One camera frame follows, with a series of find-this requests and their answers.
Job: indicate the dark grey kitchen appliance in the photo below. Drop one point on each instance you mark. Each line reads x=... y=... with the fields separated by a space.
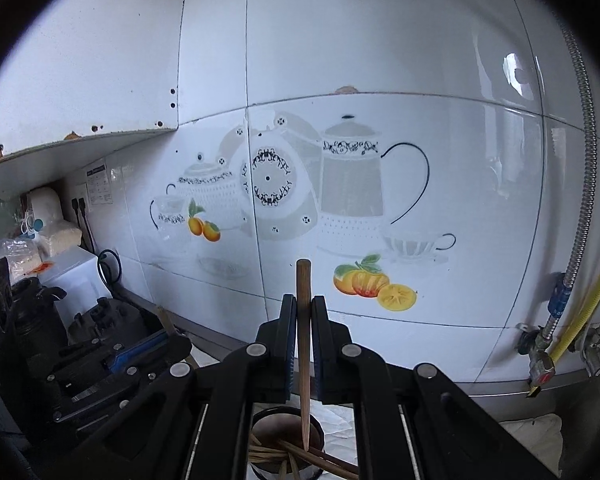
x=105 y=320

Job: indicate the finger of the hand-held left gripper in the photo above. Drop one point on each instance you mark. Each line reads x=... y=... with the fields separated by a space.
x=135 y=354
x=177 y=346

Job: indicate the bag of rice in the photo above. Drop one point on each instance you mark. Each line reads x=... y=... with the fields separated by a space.
x=57 y=240

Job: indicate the white rounded object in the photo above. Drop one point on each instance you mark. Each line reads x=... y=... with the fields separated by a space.
x=45 y=205

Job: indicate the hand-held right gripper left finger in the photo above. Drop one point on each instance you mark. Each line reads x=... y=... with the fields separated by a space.
x=275 y=360

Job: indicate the white quilted cloth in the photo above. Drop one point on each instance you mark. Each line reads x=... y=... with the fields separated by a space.
x=535 y=440

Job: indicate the yellow gas pipe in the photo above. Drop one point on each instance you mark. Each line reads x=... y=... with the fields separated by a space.
x=580 y=330

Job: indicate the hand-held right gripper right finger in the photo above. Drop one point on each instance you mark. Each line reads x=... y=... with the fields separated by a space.
x=330 y=360

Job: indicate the clear plastic bag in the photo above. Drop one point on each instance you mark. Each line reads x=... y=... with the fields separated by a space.
x=10 y=255

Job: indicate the black round chopstick holder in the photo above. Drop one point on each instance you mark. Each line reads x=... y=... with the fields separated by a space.
x=280 y=420

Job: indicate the chrome angle valve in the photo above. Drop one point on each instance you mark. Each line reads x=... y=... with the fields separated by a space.
x=596 y=360

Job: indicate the bunch of wooden chopsticks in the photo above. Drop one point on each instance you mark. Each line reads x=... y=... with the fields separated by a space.
x=267 y=456

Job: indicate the brown tapered chopstick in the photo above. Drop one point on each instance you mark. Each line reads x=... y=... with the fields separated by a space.
x=165 y=320
x=303 y=285

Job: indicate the wall power outlet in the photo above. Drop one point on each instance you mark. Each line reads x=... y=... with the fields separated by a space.
x=78 y=206

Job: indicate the white wall label sticker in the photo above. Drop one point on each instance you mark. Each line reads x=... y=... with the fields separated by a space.
x=100 y=185

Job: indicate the white wall cabinet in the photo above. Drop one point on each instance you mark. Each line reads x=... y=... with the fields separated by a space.
x=80 y=60

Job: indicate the white box appliance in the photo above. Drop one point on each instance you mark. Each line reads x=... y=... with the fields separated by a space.
x=75 y=280

